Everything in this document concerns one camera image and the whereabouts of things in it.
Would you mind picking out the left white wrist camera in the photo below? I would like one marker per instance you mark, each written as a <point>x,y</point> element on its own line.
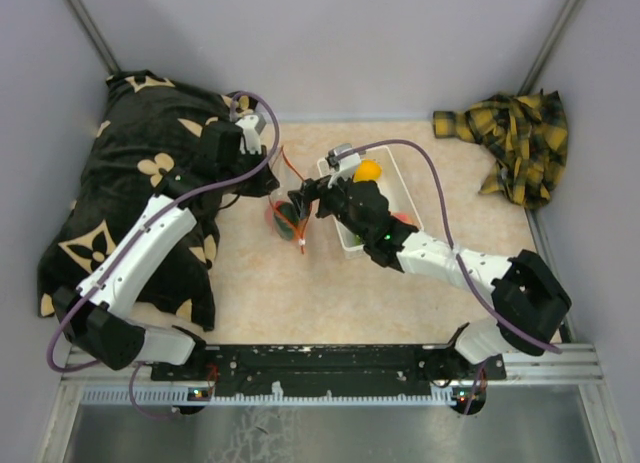
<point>252,126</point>

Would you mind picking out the black floral pillow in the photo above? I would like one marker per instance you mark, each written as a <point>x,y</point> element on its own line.
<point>152,125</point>

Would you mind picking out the white plastic basket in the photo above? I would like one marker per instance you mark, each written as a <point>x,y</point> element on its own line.
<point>392,186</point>

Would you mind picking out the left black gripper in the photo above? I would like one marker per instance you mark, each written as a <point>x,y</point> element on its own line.
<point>265,183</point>

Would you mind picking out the right corner post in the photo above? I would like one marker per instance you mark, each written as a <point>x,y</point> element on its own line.
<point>566,14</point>

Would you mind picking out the aluminium frame bar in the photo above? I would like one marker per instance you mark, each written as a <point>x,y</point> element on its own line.
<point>575,365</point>

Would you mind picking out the yellow plaid cloth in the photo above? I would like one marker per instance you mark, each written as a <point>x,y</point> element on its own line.
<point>527,135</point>

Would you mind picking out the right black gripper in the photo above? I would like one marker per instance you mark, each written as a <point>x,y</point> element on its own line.
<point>303,198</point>

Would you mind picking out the peach fruit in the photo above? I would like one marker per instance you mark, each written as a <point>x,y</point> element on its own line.
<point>403,217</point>

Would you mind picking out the red apple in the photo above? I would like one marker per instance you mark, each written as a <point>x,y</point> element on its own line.
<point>272,216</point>

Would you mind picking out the left corner post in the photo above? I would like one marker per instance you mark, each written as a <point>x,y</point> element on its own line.
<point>94,35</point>

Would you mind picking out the clear zip top bag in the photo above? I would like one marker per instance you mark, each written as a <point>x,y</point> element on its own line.
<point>290,179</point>

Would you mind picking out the corner post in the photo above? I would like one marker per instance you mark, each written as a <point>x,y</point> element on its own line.
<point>94,35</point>
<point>566,14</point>

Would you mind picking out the dark green avocado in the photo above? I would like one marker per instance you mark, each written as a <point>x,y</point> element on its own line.
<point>288,220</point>

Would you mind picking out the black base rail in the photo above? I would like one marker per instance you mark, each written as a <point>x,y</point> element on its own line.
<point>321,370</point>

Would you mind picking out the yellow lemon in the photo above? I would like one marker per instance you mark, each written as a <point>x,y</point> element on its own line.
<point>368,170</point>

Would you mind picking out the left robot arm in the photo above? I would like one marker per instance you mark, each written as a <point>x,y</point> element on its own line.
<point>95,314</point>

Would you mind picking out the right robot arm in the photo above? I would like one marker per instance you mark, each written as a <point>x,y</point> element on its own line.
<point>525,302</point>

